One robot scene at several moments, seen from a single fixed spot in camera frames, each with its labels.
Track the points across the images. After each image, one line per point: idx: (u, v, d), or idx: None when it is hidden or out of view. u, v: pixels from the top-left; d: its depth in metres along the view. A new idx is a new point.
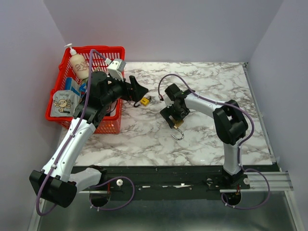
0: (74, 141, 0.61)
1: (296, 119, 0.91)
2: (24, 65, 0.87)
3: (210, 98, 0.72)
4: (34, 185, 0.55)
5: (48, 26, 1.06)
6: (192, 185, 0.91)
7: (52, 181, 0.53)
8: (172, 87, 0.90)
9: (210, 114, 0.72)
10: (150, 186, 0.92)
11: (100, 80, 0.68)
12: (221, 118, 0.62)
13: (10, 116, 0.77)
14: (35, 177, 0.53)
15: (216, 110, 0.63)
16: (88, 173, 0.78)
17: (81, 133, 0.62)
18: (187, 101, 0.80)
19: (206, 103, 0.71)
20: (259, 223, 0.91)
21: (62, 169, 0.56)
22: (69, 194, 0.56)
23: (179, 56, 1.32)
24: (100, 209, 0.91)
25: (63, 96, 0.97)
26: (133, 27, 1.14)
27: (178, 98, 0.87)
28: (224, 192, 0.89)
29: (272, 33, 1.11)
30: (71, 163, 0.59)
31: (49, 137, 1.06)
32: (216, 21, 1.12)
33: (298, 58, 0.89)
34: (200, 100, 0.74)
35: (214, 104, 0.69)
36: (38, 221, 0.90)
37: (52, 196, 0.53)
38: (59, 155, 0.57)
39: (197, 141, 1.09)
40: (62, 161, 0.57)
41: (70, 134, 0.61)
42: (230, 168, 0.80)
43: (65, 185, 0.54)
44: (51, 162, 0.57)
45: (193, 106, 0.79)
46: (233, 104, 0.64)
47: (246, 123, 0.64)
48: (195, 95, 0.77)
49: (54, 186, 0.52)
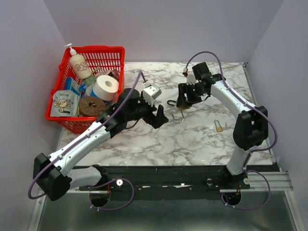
0: (86, 141, 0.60)
1: (296, 119, 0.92)
2: (24, 65, 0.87)
3: (239, 97, 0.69)
4: (35, 166, 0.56)
5: (48, 26, 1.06)
6: (192, 185, 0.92)
7: (52, 170, 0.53)
8: (202, 65, 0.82)
9: (234, 112, 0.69)
10: (150, 186, 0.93)
11: (132, 97, 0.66)
12: (245, 121, 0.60)
13: (10, 115, 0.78)
14: (41, 160, 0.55)
15: (242, 113, 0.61)
16: (88, 172, 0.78)
17: (96, 136, 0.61)
18: (213, 87, 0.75)
19: (234, 101, 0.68)
20: (259, 223, 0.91)
21: (65, 162, 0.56)
22: (60, 188, 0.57)
23: (179, 56, 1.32)
24: (100, 209, 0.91)
25: (63, 96, 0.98)
26: (133, 27, 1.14)
27: (205, 80, 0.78)
28: (224, 192, 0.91)
29: (272, 34, 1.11)
30: (75, 160, 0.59)
31: (49, 137, 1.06)
32: (216, 21, 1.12)
33: (298, 59, 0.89)
34: (229, 95, 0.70)
35: (243, 104, 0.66)
36: (38, 221, 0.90)
37: (46, 185, 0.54)
38: (69, 148, 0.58)
39: (197, 141, 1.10)
40: (68, 155, 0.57)
41: (86, 134, 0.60)
42: (233, 169, 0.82)
43: (62, 177, 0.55)
44: (59, 152, 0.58)
45: (216, 95, 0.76)
46: (262, 112, 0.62)
47: (267, 134, 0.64)
48: (224, 85, 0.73)
49: (53, 175, 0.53)
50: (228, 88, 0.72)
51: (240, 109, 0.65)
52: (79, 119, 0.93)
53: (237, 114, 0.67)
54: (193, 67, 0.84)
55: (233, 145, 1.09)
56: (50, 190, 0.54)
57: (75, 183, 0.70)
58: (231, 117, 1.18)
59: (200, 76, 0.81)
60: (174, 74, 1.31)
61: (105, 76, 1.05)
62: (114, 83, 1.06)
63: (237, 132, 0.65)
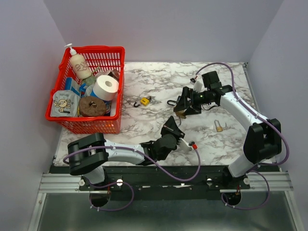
0: (130, 152, 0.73)
1: (296, 119, 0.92)
2: (25, 65, 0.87)
3: (250, 108, 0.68)
4: (86, 138, 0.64)
5: (48, 26, 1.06)
6: (192, 185, 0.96)
7: (100, 152, 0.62)
8: (212, 75, 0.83)
9: (243, 121, 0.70)
10: (150, 186, 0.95)
11: (167, 146, 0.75)
12: (257, 134, 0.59)
13: (10, 115, 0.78)
14: (96, 138, 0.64)
15: (253, 125, 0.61)
16: (98, 171, 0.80)
17: (136, 155, 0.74)
18: (223, 98, 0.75)
19: (245, 112, 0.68)
20: (259, 223, 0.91)
21: (113, 154, 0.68)
22: (86, 170, 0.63)
23: (179, 56, 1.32)
24: (100, 209, 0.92)
25: (63, 96, 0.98)
26: (133, 27, 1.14)
27: (214, 91, 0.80)
28: (224, 192, 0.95)
29: (272, 33, 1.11)
30: (113, 158, 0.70)
31: (49, 136, 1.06)
32: (215, 21, 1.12)
33: (299, 59, 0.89)
34: (239, 107, 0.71)
35: (254, 116, 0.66)
36: (38, 220, 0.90)
37: (84, 160, 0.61)
38: (120, 147, 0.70)
39: (198, 141, 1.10)
40: (116, 151, 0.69)
41: (134, 149, 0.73)
42: (234, 170, 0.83)
43: (100, 163, 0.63)
44: (112, 143, 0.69)
45: (225, 105, 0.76)
46: (274, 126, 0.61)
47: (279, 148, 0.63)
48: (235, 96, 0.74)
49: (98, 156, 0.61)
50: (238, 99, 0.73)
51: (251, 121, 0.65)
52: (79, 119, 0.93)
53: (248, 125, 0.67)
54: (202, 76, 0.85)
55: (233, 145, 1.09)
56: (82, 166, 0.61)
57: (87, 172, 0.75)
58: (231, 117, 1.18)
59: (209, 85, 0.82)
60: (174, 74, 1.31)
61: (105, 76, 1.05)
62: (114, 83, 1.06)
63: (248, 143, 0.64)
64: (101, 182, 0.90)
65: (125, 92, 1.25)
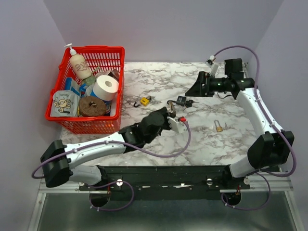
0: (102, 147, 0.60)
1: (296, 119, 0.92)
2: (24, 65, 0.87)
3: (267, 113, 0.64)
4: (49, 150, 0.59)
5: (48, 26, 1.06)
6: (192, 185, 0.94)
7: (61, 161, 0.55)
8: (236, 63, 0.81)
9: (256, 126, 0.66)
10: (150, 186, 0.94)
11: (155, 123, 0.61)
12: (266, 145, 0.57)
13: (10, 115, 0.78)
14: (55, 147, 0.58)
15: (265, 134, 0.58)
16: (91, 173, 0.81)
17: (113, 146, 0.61)
18: (241, 94, 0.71)
19: (260, 117, 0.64)
20: (258, 223, 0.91)
21: (76, 158, 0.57)
22: (59, 181, 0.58)
23: (179, 56, 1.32)
24: (100, 209, 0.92)
25: (63, 96, 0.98)
26: (133, 27, 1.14)
27: (234, 83, 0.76)
28: (224, 192, 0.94)
29: (272, 33, 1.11)
30: (85, 160, 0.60)
31: (49, 136, 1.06)
32: (215, 22, 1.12)
33: (299, 59, 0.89)
34: (257, 109, 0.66)
35: (269, 124, 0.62)
36: (38, 220, 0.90)
37: (50, 172, 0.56)
38: (84, 146, 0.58)
39: (197, 141, 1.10)
40: (81, 153, 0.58)
41: (107, 141, 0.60)
42: (234, 170, 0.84)
43: (67, 172, 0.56)
44: (75, 145, 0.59)
45: (242, 102, 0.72)
46: (287, 139, 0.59)
47: (284, 158, 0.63)
48: (254, 96, 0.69)
49: (60, 166, 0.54)
50: (257, 100, 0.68)
51: (264, 129, 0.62)
52: (79, 119, 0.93)
53: (259, 132, 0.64)
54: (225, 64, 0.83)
55: (233, 145, 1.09)
56: (50, 179, 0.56)
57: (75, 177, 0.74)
58: (231, 117, 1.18)
59: (230, 74, 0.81)
60: (174, 74, 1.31)
61: (105, 76, 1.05)
62: (114, 83, 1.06)
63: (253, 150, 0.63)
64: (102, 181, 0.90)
65: (125, 93, 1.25)
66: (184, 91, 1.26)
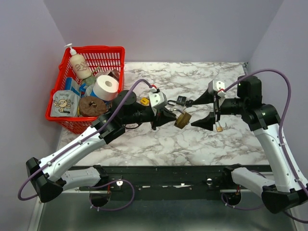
0: (78, 148, 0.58)
1: (297, 119, 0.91)
2: (24, 65, 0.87)
3: (292, 164, 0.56)
4: (27, 170, 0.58)
5: (48, 26, 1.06)
6: (192, 185, 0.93)
7: (41, 177, 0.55)
8: (254, 86, 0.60)
9: (275, 175, 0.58)
10: (150, 186, 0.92)
11: (126, 102, 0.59)
12: (288, 203, 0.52)
13: (10, 114, 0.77)
14: (30, 166, 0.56)
15: (291, 194, 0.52)
16: (88, 174, 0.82)
17: (88, 144, 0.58)
18: (263, 133, 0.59)
19: (285, 168, 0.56)
20: (259, 223, 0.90)
21: (54, 170, 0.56)
22: (50, 196, 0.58)
23: (179, 56, 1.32)
24: (100, 209, 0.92)
25: (63, 96, 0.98)
26: (133, 26, 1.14)
27: (252, 113, 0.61)
28: (224, 192, 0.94)
29: (272, 33, 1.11)
30: (66, 167, 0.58)
31: (49, 137, 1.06)
32: (215, 21, 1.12)
33: (299, 58, 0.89)
34: (282, 157, 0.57)
35: (294, 179, 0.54)
36: (38, 221, 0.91)
37: (37, 189, 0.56)
38: (58, 155, 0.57)
39: (197, 141, 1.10)
40: (57, 163, 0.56)
41: (80, 141, 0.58)
42: (237, 180, 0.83)
43: (51, 185, 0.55)
44: (50, 158, 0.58)
45: (261, 141, 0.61)
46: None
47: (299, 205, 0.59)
48: (279, 140, 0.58)
49: (40, 183, 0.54)
50: (282, 144, 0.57)
51: (289, 184, 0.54)
52: (79, 119, 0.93)
53: (281, 185, 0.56)
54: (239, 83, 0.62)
55: (233, 145, 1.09)
56: (41, 197, 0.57)
57: (70, 185, 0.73)
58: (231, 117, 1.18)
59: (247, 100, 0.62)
60: (174, 74, 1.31)
61: (105, 76, 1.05)
62: (114, 83, 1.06)
63: (270, 199, 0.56)
64: (104, 179, 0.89)
65: None
66: (184, 91, 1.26)
